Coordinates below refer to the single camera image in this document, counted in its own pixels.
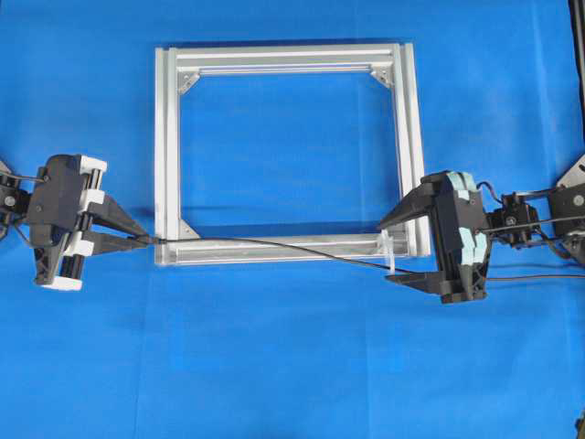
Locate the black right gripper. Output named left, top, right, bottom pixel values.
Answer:
left=378, top=171, right=492, bottom=305

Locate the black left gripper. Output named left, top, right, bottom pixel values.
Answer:
left=27, top=155, right=150, bottom=291

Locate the black USB cable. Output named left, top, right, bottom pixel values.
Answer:
left=141, top=235, right=585, bottom=281

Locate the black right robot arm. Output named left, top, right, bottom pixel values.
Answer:
left=379, top=159, right=584, bottom=304

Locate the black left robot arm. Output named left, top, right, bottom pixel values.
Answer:
left=1, top=155, right=159, bottom=291

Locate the translucent white zip tie loop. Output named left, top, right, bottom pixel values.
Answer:
left=378, top=230, right=396, bottom=275

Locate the aluminium extrusion frame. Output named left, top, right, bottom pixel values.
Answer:
left=154, top=43, right=430, bottom=266

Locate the black vertical post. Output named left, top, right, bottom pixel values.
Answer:
left=568, top=0, right=584, bottom=94

